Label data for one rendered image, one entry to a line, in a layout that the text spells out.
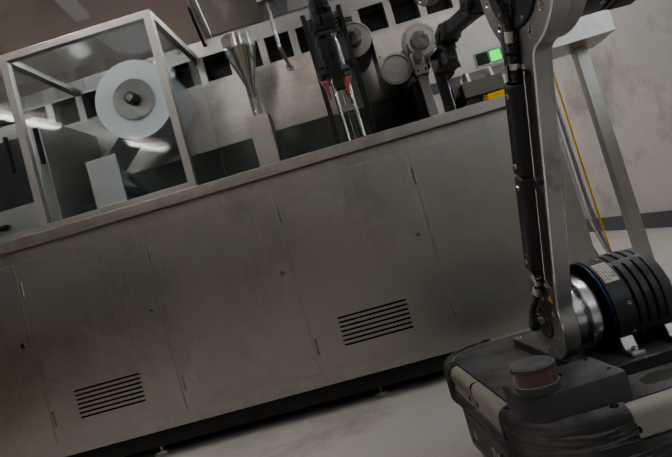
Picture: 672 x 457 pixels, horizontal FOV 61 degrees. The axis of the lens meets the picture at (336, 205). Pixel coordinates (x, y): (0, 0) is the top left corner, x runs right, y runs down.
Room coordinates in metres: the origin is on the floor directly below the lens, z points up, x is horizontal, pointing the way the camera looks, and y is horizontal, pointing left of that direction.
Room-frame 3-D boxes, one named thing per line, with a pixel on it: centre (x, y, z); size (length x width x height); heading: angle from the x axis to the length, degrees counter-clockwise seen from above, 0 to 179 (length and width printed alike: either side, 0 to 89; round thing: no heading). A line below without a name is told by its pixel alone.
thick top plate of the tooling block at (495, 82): (2.39, -0.69, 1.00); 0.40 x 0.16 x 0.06; 177
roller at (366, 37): (2.38, -0.26, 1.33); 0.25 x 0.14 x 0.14; 177
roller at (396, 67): (2.37, -0.39, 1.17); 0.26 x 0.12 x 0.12; 177
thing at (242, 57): (2.38, 0.21, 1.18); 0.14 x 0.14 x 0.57
